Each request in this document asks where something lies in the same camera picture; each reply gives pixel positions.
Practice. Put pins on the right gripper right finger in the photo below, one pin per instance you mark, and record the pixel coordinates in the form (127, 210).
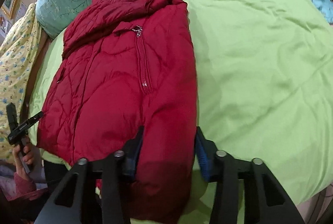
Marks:
(265, 200)

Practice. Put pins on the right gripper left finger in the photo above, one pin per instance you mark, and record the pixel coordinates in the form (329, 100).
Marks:
(96, 191)

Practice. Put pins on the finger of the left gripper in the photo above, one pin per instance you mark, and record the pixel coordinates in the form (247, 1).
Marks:
(12, 116)
(22, 128)

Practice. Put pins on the red quilted puffer jacket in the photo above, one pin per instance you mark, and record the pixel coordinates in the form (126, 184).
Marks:
(126, 65)

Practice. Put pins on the person's left hand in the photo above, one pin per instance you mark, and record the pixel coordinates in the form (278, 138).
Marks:
(23, 157)

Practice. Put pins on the yellow patterned blanket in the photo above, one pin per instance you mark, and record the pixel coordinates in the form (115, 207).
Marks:
(18, 54)

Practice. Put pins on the light green bed sheet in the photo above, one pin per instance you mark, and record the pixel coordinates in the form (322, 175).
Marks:
(264, 70)

